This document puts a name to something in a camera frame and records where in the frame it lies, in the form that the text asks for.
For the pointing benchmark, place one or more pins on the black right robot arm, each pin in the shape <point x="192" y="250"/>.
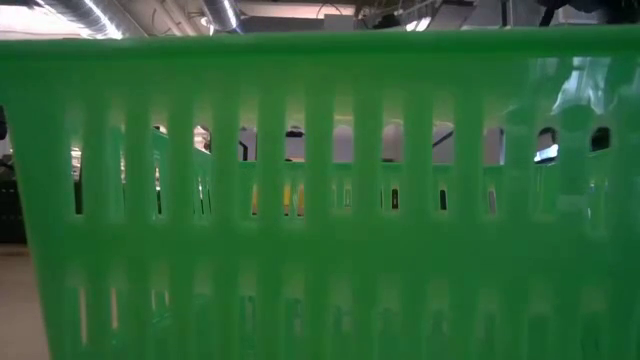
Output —
<point x="590" y="4"/>

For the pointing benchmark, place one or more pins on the large silver ventilation duct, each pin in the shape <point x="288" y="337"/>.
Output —
<point x="85" y="15"/>

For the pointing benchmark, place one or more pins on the bright ceiling light fixture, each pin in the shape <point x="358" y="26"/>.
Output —
<point x="419" y="24"/>

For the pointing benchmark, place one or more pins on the green plastic slotted basket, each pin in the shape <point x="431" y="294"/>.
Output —
<point x="320" y="240"/>

